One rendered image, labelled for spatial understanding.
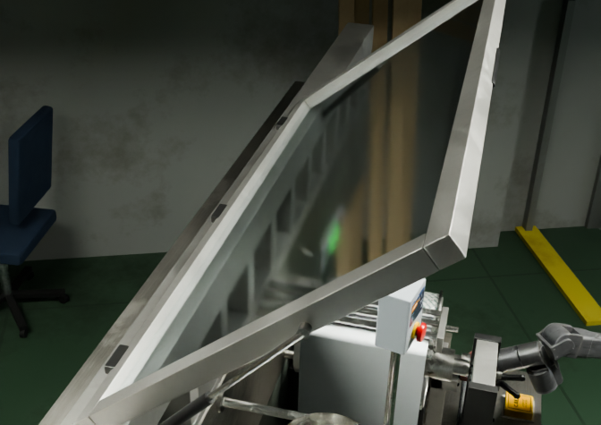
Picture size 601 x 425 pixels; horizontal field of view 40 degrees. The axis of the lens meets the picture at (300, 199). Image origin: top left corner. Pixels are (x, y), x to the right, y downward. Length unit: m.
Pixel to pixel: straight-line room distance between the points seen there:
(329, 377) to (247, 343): 0.74
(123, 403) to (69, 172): 3.29
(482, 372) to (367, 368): 0.22
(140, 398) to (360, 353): 0.66
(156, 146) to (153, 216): 0.40
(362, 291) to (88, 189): 3.55
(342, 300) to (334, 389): 0.83
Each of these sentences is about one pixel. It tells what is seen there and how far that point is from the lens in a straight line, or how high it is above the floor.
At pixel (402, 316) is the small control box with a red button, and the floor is 1.68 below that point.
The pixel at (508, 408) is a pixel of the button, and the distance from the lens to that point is 2.27.
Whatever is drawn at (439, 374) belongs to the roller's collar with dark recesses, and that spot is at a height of 1.33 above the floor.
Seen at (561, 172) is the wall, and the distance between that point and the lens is 4.82.
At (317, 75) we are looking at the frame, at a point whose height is 1.65.
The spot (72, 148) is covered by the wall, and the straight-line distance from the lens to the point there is 4.23.
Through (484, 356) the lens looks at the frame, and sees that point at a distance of 1.58.
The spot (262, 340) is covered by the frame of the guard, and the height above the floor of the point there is 1.85.
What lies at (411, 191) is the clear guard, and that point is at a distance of 0.99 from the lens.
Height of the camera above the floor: 2.41
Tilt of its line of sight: 29 degrees down
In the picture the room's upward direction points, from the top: 2 degrees clockwise
